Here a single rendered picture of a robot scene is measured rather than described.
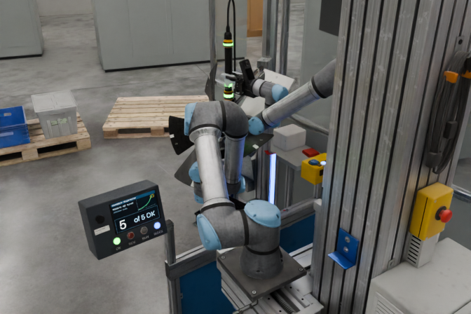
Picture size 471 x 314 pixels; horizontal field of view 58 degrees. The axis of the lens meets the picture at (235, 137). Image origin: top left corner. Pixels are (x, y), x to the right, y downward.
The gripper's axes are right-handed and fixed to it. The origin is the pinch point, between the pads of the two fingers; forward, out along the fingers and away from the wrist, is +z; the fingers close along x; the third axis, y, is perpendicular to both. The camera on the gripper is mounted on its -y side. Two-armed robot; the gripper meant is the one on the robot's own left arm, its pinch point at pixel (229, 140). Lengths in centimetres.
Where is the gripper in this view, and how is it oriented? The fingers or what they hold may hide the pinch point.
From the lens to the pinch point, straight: 202.6
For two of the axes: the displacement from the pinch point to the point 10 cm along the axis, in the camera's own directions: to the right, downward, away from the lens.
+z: 3.1, -3.9, 8.7
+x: 1.0, 9.2, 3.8
